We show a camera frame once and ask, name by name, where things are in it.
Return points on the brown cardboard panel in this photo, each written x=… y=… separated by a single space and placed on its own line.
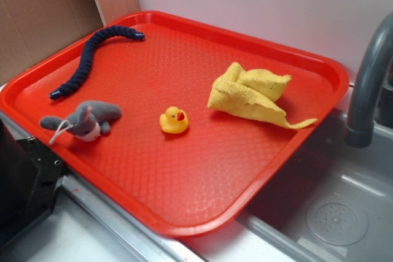
x=33 y=30

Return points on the grey faucet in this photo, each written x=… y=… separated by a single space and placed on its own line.
x=371 y=99

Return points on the red plastic tray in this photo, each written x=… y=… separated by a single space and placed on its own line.
x=183 y=184

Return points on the grey plush animal toy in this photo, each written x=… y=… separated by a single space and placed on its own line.
x=89 y=120

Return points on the yellow rubber duck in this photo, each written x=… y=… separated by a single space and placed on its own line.
x=174 y=120

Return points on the yellow cloth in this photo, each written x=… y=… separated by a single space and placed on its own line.
x=252 y=95

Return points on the grey plastic sink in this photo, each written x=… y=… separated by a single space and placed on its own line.
x=329 y=202

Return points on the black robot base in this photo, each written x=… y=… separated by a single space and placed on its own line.
x=30 y=178

